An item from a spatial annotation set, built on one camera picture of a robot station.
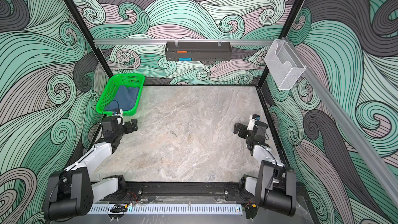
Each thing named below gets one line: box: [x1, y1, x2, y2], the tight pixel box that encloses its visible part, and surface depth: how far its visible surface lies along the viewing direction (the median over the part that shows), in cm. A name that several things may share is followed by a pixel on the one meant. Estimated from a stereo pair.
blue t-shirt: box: [104, 85, 140, 112], surface depth 111 cm
